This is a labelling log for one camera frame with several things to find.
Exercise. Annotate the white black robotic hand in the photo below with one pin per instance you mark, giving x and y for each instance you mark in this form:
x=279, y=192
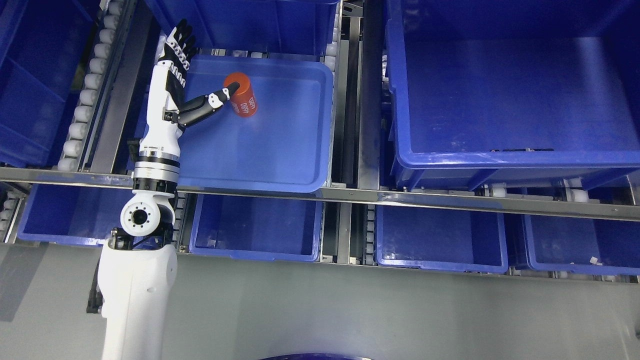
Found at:
x=168, y=112

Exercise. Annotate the orange cylindrical capacitor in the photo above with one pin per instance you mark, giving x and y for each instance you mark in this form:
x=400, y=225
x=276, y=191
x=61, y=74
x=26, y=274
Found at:
x=243, y=101

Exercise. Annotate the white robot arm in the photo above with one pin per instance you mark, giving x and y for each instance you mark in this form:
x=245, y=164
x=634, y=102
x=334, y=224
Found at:
x=138, y=264

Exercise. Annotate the white roller conveyor track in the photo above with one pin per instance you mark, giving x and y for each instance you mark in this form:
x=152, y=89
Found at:
x=91, y=104

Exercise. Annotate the blue shallow tray bin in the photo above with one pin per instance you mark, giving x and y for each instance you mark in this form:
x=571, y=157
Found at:
x=284, y=147

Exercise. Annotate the blue bin lower left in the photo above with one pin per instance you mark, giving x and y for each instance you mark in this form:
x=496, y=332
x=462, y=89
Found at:
x=72, y=215

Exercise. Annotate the blue bin lower centre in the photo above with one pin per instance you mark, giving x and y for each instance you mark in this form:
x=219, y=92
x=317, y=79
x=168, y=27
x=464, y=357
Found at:
x=256, y=228

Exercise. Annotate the blue bin far left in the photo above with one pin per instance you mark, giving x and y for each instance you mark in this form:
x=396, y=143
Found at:
x=42, y=43

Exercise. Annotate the blue bin top centre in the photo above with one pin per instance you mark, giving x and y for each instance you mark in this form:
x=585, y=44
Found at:
x=298, y=27

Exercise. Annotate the large blue bin right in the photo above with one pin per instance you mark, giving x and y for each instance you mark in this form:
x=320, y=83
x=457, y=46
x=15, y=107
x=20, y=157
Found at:
x=516, y=93

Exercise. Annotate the blue bin lower far right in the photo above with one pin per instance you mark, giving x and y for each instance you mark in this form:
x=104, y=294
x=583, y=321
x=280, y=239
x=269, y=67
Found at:
x=602, y=247

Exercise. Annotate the metal shelf front rail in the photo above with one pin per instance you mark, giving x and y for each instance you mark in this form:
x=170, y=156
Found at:
x=522, y=204

